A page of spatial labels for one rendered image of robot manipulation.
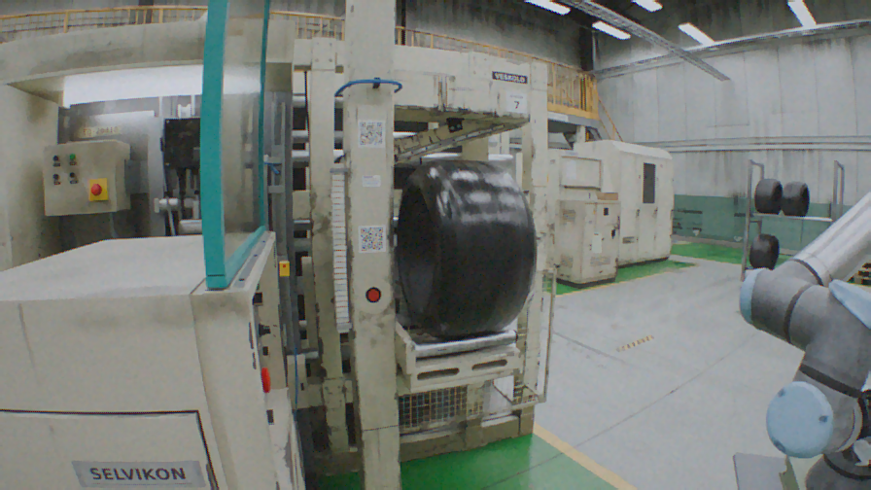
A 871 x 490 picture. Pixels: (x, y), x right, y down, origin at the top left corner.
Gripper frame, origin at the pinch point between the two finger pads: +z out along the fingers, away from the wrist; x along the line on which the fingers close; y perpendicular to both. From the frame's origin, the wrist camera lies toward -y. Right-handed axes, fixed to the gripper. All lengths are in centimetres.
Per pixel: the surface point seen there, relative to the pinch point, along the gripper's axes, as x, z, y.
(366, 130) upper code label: 79, -88, -51
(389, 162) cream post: 74, -80, -55
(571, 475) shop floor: 7, 47, -144
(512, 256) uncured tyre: 53, -44, -52
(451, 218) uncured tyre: 58, -62, -51
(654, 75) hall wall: 1147, 701, -315
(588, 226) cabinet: 344, 238, -305
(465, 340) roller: 39, -44, -79
